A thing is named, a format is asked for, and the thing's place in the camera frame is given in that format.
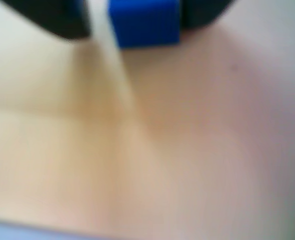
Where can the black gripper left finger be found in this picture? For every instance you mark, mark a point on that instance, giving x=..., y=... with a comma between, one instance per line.
x=55, y=17

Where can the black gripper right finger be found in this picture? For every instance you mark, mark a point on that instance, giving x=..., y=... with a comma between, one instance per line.
x=202, y=11

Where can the orange paper square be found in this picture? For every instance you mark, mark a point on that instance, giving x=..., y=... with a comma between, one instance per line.
x=112, y=150

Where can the tiny blue cube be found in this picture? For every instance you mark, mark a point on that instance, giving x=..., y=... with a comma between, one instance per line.
x=145, y=25

